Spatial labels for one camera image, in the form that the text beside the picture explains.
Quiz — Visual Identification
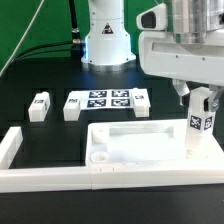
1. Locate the white L-shaped fence frame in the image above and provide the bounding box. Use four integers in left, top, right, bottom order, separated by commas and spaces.
0, 127, 224, 193

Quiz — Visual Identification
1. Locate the fiducial marker sheet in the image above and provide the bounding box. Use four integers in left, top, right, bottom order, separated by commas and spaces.
78, 88, 134, 110

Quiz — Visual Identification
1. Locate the white desk top panel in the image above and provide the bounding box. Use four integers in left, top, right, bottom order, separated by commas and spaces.
85, 119, 224, 170

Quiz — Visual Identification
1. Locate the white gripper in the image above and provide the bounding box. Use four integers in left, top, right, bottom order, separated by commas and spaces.
139, 30, 224, 112

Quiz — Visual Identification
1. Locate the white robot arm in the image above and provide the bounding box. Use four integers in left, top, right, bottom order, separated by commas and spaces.
82, 0, 224, 112

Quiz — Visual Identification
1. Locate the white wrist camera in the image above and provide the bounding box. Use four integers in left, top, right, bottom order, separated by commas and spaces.
136, 3, 168, 31

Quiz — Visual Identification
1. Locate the white cable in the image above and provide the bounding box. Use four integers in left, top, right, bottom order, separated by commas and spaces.
0, 0, 46, 76

